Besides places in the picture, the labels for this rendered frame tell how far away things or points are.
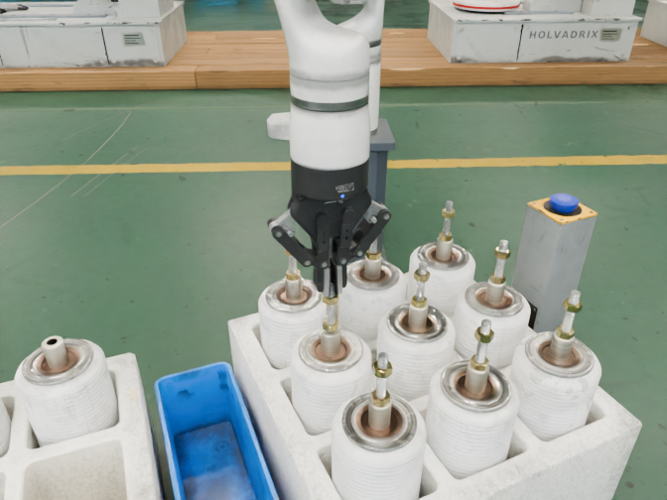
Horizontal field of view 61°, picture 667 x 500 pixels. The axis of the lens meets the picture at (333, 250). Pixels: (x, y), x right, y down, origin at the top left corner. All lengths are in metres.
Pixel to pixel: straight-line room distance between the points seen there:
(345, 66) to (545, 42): 2.35
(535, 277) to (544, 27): 1.98
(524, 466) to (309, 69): 0.47
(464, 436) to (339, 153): 0.32
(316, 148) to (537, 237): 0.48
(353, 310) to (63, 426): 0.38
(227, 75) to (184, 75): 0.18
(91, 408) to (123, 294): 0.57
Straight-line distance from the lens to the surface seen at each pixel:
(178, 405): 0.90
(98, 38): 2.75
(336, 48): 0.49
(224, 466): 0.89
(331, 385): 0.65
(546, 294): 0.92
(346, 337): 0.69
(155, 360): 1.08
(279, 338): 0.75
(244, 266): 1.29
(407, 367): 0.71
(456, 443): 0.65
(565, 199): 0.89
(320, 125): 0.50
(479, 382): 0.63
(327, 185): 0.52
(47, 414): 0.72
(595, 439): 0.74
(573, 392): 0.70
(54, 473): 0.75
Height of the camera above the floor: 0.70
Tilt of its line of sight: 32 degrees down
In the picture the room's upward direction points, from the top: straight up
